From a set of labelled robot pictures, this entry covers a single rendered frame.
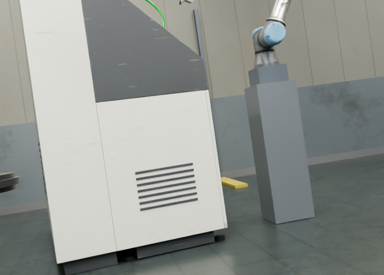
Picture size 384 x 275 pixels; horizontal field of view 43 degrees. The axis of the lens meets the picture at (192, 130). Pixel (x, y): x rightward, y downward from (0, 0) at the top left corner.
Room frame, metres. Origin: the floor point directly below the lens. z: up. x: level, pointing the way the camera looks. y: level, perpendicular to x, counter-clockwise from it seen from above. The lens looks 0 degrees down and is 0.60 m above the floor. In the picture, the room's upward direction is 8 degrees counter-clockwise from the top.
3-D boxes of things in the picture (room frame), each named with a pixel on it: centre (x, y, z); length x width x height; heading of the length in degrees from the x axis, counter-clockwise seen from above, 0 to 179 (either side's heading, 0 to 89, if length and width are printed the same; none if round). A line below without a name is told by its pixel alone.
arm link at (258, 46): (2.85, -0.49, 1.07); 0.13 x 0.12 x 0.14; 13
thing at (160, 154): (2.73, 0.27, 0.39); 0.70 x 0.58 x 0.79; 18
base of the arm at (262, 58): (2.86, -0.49, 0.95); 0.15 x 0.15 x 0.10
